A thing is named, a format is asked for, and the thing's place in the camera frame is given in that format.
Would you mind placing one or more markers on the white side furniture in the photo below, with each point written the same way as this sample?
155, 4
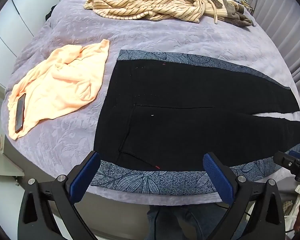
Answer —
2, 165

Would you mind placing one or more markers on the beige striped garment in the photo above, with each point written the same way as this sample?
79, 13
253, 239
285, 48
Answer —
145, 5

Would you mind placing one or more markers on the purple embossed blanket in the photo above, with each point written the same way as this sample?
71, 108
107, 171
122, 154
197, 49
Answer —
165, 37

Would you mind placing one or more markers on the brown grey garment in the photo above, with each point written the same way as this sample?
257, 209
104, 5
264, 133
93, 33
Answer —
230, 7

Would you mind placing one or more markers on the grey curtain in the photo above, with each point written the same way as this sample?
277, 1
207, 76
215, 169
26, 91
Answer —
285, 35

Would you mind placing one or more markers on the peach cloth garment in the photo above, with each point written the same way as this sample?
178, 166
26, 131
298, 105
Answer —
62, 87

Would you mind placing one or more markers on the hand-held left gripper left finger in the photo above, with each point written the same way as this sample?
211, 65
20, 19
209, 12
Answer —
86, 177

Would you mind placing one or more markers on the black smartphone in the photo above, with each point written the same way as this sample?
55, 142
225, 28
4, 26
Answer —
20, 112

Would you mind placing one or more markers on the white wardrobe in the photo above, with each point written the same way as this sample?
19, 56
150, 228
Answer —
17, 25

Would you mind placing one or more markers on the black pants with blue sides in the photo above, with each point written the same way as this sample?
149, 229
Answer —
180, 115

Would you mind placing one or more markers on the person's legs in jeans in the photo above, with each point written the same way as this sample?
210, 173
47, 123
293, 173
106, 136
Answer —
190, 222

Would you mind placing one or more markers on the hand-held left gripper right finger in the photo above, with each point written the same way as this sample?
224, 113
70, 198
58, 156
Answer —
217, 177

